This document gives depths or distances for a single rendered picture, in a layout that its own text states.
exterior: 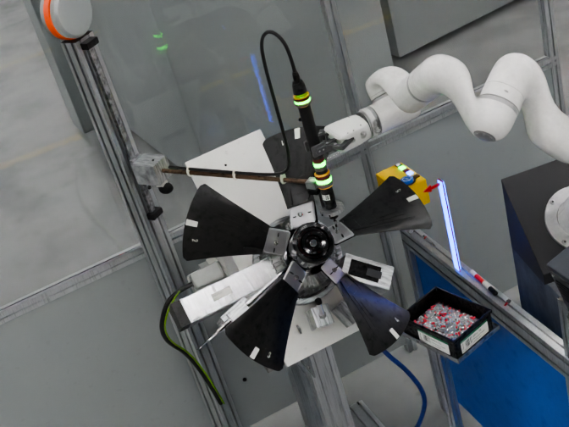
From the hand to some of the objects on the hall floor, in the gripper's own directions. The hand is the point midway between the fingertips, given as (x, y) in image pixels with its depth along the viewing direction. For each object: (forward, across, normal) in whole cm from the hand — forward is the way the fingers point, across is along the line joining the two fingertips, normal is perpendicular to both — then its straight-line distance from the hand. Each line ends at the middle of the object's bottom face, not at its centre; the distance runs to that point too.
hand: (315, 146), depth 265 cm
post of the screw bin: (-18, +11, +146) cm, 148 cm away
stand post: (+13, -33, +147) cm, 151 cm away
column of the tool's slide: (+41, -59, +147) cm, 163 cm away
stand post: (+13, -10, +147) cm, 148 cm away
